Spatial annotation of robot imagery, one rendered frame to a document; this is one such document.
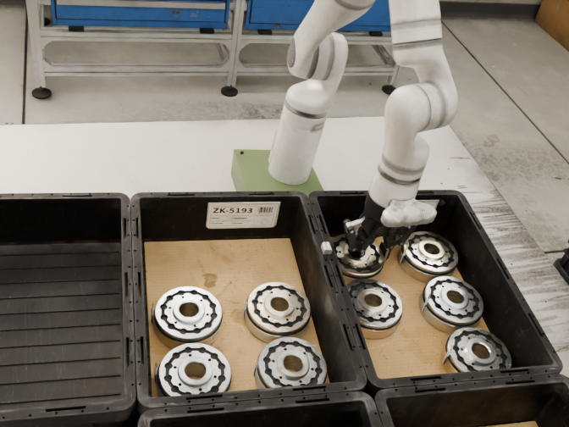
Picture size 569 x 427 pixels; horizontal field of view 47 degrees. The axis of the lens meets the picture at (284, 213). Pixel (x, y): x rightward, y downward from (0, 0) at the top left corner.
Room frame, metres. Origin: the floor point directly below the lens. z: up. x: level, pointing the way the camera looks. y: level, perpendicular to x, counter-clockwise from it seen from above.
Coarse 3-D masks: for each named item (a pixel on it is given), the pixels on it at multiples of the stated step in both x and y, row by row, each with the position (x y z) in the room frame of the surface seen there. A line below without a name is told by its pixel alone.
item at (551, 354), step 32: (320, 192) 0.89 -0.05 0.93; (352, 192) 0.91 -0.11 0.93; (448, 192) 0.97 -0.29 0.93; (320, 224) 0.81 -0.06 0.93; (480, 224) 0.90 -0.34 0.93; (512, 288) 0.75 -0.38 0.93; (352, 320) 0.62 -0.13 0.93; (544, 352) 0.64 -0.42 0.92; (384, 384) 0.52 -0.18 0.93; (416, 384) 0.53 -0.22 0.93
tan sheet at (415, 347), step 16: (384, 272) 0.83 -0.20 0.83; (400, 272) 0.84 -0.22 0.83; (400, 288) 0.80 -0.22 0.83; (416, 288) 0.81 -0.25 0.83; (416, 304) 0.77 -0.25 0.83; (400, 320) 0.73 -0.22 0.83; (416, 320) 0.73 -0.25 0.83; (480, 320) 0.76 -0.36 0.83; (400, 336) 0.69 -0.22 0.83; (416, 336) 0.70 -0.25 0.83; (432, 336) 0.71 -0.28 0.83; (448, 336) 0.71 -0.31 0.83; (384, 352) 0.65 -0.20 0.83; (400, 352) 0.66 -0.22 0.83; (416, 352) 0.67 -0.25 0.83; (432, 352) 0.67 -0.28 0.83; (384, 368) 0.62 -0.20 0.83; (400, 368) 0.63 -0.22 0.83; (416, 368) 0.64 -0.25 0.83; (432, 368) 0.64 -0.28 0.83
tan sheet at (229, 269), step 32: (160, 256) 0.76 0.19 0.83; (192, 256) 0.77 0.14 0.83; (224, 256) 0.79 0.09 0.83; (256, 256) 0.80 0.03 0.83; (288, 256) 0.82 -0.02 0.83; (160, 288) 0.69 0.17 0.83; (224, 288) 0.72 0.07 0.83; (224, 320) 0.65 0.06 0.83; (160, 352) 0.57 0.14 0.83; (224, 352) 0.59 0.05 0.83; (256, 352) 0.60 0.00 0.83; (256, 384) 0.55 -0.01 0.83
